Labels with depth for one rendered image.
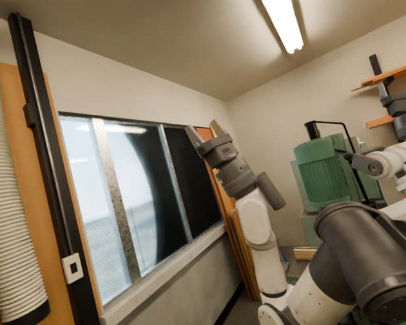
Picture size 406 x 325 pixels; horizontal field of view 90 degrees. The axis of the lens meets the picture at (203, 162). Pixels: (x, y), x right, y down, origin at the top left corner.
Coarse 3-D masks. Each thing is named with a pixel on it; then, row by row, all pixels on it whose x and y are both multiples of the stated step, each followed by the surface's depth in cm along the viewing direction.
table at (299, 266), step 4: (296, 260) 114; (300, 260) 113; (304, 260) 112; (308, 260) 111; (296, 264) 110; (300, 264) 108; (304, 264) 107; (292, 268) 107; (296, 268) 106; (300, 268) 105; (304, 268) 104; (292, 272) 104; (296, 272) 103; (300, 272) 102; (288, 276) 101; (292, 276) 100; (296, 276) 99; (288, 280) 102; (292, 280) 100; (296, 280) 99; (360, 312) 76
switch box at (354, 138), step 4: (356, 136) 119; (344, 140) 116; (348, 140) 115; (352, 140) 114; (356, 140) 113; (348, 144) 116; (356, 144) 113; (348, 148) 116; (356, 148) 113; (360, 148) 116; (352, 152) 115; (356, 152) 114; (352, 160) 115
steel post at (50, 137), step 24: (24, 24) 123; (24, 48) 118; (24, 72) 116; (24, 96) 118; (48, 120) 120; (48, 144) 114; (48, 168) 113; (48, 192) 112; (72, 216) 116; (72, 240) 113; (72, 264) 108; (72, 288) 108; (72, 312) 110; (96, 312) 114
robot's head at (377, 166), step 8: (360, 152) 47; (368, 152) 48; (376, 152) 44; (360, 160) 46; (368, 160) 44; (376, 160) 43; (384, 160) 42; (360, 168) 47; (368, 168) 45; (376, 168) 43; (384, 168) 43; (392, 168) 42; (376, 176) 44; (384, 176) 43
